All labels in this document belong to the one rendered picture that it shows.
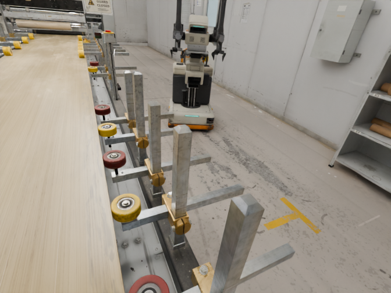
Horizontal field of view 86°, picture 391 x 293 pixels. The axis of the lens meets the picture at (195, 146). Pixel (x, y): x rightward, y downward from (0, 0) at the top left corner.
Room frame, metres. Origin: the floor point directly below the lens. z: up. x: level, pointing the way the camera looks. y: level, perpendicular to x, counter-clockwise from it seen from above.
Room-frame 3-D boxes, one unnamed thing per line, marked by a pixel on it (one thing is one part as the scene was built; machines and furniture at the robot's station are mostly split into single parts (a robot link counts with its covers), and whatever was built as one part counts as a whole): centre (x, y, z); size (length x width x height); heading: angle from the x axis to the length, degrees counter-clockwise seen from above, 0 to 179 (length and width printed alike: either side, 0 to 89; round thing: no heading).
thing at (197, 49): (2.63, 0.09, 0.99); 0.28 x 0.16 x 0.22; 97
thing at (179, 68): (3.01, 0.13, 0.59); 0.55 x 0.34 x 0.83; 97
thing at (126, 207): (0.41, 0.18, 0.85); 0.08 x 0.08 x 0.11
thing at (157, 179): (0.68, 0.16, 0.81); 0.14 x 0.06 x 0.05; 28
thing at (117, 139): (0.95, 0.24, 0.83); 0.43 x 0.03 x 0.04; 118
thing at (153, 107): (0.66, 0.15, 0.88); 0.04 x 0.04 x 0.48; 28
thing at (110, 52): (1.76, 0.73, 0.93); 0.05 x 0.05 x 0.45; 28
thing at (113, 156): (0.63, 0.30, 0.85); 0.08 x 0.08 x 0.11
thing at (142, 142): (0.90, 0.28, 0.83); 0.14 x 0.06 x 0.05; 28
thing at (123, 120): (1.17, 0.35, 0.81); 0.43 x 0.03 x 0.04; 118
